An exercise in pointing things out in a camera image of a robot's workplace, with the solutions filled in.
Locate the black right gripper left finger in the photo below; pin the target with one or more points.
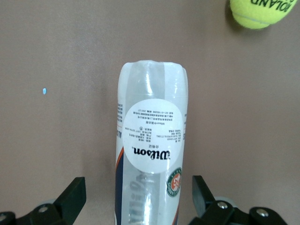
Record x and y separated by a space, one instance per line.
63 204

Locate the clear plastic tennis ball can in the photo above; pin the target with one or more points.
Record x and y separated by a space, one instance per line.
152 131

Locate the tiny pale blue speck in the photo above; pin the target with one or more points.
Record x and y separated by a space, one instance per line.
44 91

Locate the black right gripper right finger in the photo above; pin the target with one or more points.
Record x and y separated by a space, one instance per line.
211 211

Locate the yellow-green tennis ball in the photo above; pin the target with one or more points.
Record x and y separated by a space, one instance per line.
257 14

